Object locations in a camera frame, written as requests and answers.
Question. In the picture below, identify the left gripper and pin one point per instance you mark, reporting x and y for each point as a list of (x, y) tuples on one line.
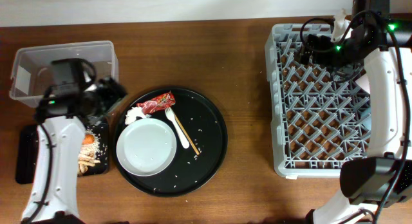
[(109, 91)]

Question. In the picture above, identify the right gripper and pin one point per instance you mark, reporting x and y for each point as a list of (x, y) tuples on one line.
[(321, 44)]

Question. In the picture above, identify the orange carrot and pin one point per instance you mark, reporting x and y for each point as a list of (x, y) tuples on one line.
[(88, 139)]

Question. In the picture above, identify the rice and peanut shells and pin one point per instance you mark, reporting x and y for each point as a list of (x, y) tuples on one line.
[(93, 158)]

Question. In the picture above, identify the grey plate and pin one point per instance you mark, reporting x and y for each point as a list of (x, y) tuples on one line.
[(146, 147)]

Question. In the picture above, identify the pink bowl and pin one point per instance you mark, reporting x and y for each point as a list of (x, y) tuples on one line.
[(363, 83)]

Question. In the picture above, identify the light blue cup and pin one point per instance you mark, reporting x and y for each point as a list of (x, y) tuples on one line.
[(365, 118)]

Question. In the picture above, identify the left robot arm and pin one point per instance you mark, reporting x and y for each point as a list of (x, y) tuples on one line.
[(75, 99)]

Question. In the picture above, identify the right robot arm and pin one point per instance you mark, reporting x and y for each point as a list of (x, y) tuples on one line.
[(383, 46)]

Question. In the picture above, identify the grey dishwasher rack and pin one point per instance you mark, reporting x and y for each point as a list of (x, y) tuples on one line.
[(316, 121)]

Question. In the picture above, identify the crumpled white tissue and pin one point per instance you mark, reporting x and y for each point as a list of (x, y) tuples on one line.
[(134, 114)]

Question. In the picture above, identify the clear plastic bin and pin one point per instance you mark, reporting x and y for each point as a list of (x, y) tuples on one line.
[(31, 73)]

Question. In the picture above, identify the red snack wrapper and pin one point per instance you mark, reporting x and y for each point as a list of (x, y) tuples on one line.
[(161, 102)]

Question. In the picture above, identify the white plastic fork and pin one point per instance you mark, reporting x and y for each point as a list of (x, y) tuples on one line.
[(171, 117)]

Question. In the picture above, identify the black rectangular tray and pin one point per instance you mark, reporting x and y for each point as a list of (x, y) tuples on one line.
[(29, 146)]

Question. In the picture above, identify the wooden chopstick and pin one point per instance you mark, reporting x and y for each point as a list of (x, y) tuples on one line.
[(187, 136)]

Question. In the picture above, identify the round black tray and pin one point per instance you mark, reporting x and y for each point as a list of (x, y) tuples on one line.
[(206, 127)]

